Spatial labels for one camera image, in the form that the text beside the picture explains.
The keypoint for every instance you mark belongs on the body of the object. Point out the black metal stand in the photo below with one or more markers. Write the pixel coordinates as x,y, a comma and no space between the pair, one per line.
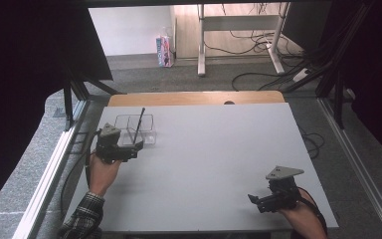
68,103
338,99

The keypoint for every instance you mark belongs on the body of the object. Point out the person's right hand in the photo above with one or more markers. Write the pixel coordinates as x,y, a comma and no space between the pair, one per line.
303,212

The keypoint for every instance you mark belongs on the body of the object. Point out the black curtain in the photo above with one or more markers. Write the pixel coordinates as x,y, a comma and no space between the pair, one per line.
378,83
13,83

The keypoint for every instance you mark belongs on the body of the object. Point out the person's left hand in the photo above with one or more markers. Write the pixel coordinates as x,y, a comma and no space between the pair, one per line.
102,174

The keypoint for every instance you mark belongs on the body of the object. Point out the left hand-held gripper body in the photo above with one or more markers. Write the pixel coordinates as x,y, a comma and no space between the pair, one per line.
111,147

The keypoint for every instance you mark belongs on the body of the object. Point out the colourful paper bag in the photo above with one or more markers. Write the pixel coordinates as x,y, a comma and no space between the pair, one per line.
164,49

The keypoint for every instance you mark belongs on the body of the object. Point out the aluminium rail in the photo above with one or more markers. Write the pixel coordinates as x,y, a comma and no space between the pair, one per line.
46,186
361,172

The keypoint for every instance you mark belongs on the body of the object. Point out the black pen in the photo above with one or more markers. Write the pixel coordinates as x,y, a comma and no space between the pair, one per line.
139,124

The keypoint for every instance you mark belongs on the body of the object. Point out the white power strip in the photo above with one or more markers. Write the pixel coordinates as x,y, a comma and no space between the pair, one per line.
300,75

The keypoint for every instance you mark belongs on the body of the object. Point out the clear plastic organizer box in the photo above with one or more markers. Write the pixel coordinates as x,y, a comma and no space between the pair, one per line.
147,132

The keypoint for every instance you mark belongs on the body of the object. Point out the white desk frame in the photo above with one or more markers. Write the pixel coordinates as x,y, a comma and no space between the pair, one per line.
238,23

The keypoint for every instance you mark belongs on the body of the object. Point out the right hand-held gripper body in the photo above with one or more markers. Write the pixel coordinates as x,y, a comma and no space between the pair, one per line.
280,197

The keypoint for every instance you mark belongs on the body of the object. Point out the dark flat panel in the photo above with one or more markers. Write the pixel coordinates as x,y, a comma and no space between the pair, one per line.
305,23

